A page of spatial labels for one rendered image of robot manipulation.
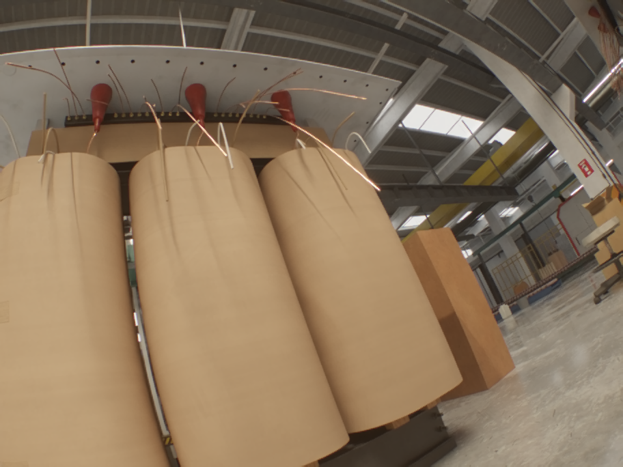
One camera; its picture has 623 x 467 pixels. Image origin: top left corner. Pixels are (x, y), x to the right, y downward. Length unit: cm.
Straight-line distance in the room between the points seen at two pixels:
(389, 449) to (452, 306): 96
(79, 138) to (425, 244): 164
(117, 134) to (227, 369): 80
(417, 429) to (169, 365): 72
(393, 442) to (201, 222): 79
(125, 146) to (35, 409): 78
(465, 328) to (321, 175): 111
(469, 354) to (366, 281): 99
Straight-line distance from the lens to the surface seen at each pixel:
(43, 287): 81
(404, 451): 106
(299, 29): 1178
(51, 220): 88
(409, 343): 94
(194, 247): 81
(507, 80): 1211
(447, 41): 1442
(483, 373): 181
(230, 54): 117
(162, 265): 82
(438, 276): 181
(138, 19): 1041
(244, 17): 974
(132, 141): 113
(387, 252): 103
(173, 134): 116
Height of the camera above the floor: 36
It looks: 24 degrees up
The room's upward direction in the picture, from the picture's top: 21 degrees counter-clockwise
